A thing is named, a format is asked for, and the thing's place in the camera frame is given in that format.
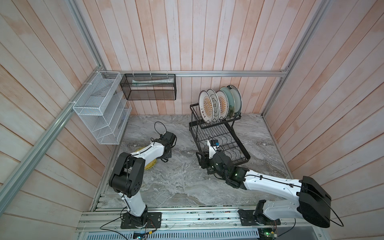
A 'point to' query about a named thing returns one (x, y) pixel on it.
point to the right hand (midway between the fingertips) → (198, 152)
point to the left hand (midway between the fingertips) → (162, 156)
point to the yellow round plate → (150, 164)
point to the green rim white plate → (238, 99)
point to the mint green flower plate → (231, 103)
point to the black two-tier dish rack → (221, 130)
